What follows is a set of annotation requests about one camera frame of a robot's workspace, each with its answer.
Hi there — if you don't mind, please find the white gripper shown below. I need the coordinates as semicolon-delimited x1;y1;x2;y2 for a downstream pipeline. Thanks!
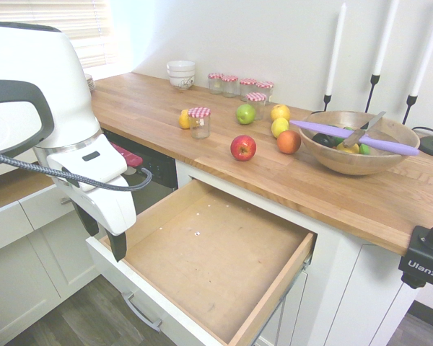
45;133;137;263

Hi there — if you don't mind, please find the white wooden drawer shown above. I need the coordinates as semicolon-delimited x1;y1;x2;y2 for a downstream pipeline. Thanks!
86;179;317;346

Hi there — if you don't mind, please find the black steel dishwasher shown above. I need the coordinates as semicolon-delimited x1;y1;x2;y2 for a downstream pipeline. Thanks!
102;129;178;217

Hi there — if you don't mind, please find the white cabinet with drawers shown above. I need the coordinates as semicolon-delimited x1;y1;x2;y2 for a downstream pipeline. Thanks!
0;169;106;346

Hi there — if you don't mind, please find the glass jar red gingham lid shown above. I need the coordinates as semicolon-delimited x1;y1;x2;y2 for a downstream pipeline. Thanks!
255;81;275;104
187;107;212;140
245;92;268;121
222;75;240;99
239;78;258;97
207;72;224;95

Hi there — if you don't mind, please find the red apple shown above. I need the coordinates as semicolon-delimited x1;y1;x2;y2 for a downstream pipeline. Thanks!
230;135;258;161

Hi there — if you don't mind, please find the white bowl with floral print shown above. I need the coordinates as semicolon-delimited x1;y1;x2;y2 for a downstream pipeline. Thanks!
167;71;196;91

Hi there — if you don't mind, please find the plain white bowl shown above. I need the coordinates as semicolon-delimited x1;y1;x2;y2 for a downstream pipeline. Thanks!
166;60;196;79

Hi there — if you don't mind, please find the green apple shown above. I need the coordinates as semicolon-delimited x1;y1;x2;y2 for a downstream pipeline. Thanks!
235;104;257;125

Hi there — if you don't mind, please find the white window blind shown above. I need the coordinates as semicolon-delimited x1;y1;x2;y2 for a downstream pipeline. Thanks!
21;0;118;71

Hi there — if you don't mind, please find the yellow apple front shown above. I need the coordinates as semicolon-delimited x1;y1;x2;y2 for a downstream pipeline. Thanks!
271;117;290;139

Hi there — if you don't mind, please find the yellow apple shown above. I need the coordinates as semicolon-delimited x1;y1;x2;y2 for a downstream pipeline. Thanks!
271;117;290;139
270;104;292;123

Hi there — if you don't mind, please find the orange fruit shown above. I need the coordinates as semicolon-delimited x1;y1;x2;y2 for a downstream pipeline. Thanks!
276;130;302;155

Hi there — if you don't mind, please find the yellow apple back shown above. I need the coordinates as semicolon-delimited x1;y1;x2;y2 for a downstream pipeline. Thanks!
270;104;292;123

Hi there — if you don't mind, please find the dark avocado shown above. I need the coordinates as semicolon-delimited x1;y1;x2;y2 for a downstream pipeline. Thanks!
312;125;342;148

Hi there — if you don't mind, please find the purple knife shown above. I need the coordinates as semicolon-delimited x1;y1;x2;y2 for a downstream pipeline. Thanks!
289;120;420;157

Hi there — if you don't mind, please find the white cabinet with door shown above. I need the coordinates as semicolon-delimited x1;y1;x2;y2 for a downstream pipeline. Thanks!
175;160;419;346

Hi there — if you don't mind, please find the yellow fruit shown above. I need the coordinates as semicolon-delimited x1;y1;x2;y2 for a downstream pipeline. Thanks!
336;141;361;156

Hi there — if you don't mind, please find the large wooden bowl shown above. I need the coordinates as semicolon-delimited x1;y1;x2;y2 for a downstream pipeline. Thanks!
297;110;421;177

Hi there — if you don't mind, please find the white taper candle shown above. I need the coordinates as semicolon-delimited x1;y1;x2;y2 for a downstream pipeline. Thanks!
325;2;348;97
409;0;433;97
372;0;401;77

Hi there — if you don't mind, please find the red wrist camera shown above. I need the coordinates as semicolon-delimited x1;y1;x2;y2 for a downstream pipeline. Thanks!
110;141;144;177

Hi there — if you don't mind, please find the wooden handled knife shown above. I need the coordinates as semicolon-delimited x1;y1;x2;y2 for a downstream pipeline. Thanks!
342;110;388;148

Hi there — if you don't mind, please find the black Ulanzi camera clamp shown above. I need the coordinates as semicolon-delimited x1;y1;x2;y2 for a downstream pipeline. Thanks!
398;201;433;290

